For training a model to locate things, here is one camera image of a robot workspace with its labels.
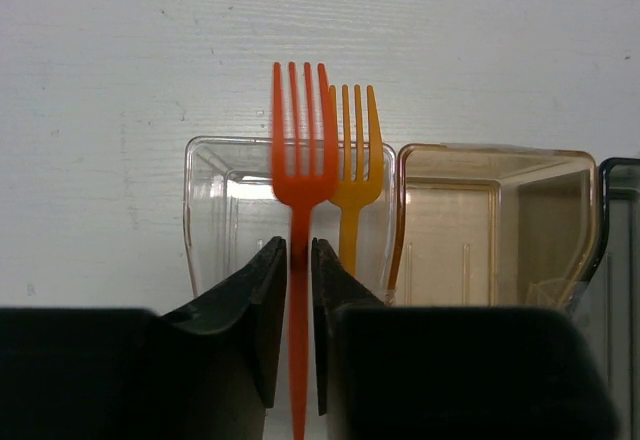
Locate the yellow-orange fork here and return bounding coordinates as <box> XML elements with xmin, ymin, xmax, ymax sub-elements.
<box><xmin>331</xmin><ymin>85</ymin><xmax>384</xmax><ymax>276</ymax></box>

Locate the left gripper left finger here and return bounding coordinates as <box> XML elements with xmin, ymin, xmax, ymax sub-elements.
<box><xmin>1</xmin><ymin>237</ymin><xmax>287</xmax><ymax>439</ymax></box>

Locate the red-orange fork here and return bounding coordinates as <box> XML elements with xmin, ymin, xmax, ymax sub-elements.
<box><xmin>271</xmin><ymin>62</ymin><xmax>339</xmax><ymax>439</ymax></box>

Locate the amber plastic container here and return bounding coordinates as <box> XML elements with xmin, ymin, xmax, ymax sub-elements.
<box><xmin>385</xmin><ymin>143</ymin><xmax>600</xmax><ymax>310</ymax></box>

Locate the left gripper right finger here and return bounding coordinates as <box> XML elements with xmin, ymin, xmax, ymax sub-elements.
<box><xmin>311</xmin><ymin>239</ymin><xmax>620</xmax><ymax>439</ymax></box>

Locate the smoky grey plastic container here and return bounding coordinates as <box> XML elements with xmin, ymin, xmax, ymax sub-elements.
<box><xmin>574</xmin><ymin>157</ymin><xmax>639</xmax><ymax>439</ymax></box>

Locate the clear plastic container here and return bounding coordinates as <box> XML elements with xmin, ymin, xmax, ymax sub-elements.
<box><xmin>183</xmin><ymin>136</ymin><xmax>396</xmax><ymax>298</ymax></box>

